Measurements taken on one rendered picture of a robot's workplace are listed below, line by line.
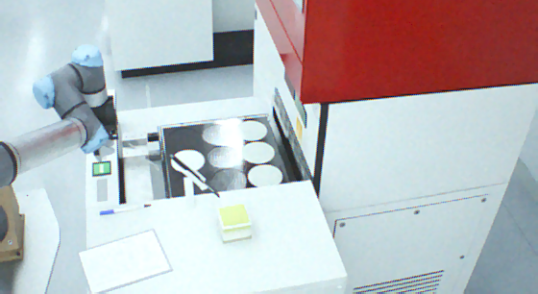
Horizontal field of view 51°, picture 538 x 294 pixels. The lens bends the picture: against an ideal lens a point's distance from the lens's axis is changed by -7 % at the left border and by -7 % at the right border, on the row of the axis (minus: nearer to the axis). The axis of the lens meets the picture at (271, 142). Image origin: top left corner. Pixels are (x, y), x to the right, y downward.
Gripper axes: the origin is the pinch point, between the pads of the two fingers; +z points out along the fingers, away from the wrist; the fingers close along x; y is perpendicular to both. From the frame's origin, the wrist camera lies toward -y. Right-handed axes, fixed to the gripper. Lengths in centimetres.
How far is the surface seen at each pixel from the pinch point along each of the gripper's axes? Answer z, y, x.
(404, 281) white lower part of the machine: 63, 99, -16
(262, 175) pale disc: 10.3, 46.9, -4.3
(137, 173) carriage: 12.3, 10.4, 5.2
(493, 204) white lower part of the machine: 28, 125, -15
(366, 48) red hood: -37, 69, -15
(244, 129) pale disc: 10, 46, 18
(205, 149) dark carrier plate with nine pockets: 10.3, 31.9, 10.2
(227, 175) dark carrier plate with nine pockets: 10.4, 36.7, -2.4
